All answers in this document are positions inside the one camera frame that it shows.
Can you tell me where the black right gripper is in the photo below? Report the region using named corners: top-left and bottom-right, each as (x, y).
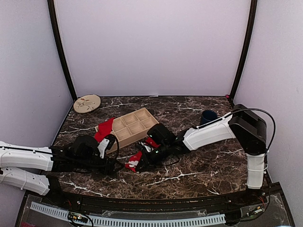
top-left (135, 142), bottom-right (171, 172)

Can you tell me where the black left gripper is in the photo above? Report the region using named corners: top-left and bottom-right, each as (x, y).
top-left (75, 155), bottom-right (124, 176)

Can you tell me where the red snowflake santa sock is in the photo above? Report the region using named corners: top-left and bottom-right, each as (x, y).
top-left (125, 138), bottom-right (159, 172)

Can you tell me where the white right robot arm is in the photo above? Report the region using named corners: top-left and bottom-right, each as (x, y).
top-left (135, 104), bottom-right (268, 205)

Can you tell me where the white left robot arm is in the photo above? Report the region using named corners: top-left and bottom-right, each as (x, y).
top-left (0, 134), bottom-right (123, 206)

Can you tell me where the wooden compartment tray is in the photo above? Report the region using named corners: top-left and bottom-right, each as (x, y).
top-left (95, 108), bottom-right (159, 148)

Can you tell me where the plain red sock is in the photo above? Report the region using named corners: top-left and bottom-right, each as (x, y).
top-left (94, 117), bottom-right (115, 142)

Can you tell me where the bird painted ceramic plate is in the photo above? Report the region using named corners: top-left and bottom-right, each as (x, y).
top-left (73, 95), bottom-right (101, 114)

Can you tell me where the dark blue mug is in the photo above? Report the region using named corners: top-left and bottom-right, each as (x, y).
top-left (200, 110), bottom-right (218, 125)

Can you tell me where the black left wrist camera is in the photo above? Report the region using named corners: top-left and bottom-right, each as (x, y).
top-left (97, 134), bottom-right (117, 159)

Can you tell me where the black left camera cable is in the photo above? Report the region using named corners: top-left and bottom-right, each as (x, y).
top-left (104, 133), bottom-right (121, 166)

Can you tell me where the black front table rail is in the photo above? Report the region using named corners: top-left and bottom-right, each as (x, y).
top-left (23, 179), bottom-right (285, 215)

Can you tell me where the white slotted cable duct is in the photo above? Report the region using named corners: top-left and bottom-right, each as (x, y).
top-left (29, 202), bottom-right (226, 227)

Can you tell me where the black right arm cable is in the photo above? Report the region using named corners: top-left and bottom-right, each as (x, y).
top-left (196, 108), bottom-right (276, 152)

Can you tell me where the black left frame post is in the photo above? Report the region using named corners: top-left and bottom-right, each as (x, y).
top-left (47, 0), bottom-right (77, 101)

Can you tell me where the black frame post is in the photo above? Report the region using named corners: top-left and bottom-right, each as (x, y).
top-left (47, 0), bottom-right (77, 101)
top-left (227, 0), bottom-right (258, 106)

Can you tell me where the black right frame post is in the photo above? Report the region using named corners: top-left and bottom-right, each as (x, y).
top-left (227, 0), bottom-right (258, 106)

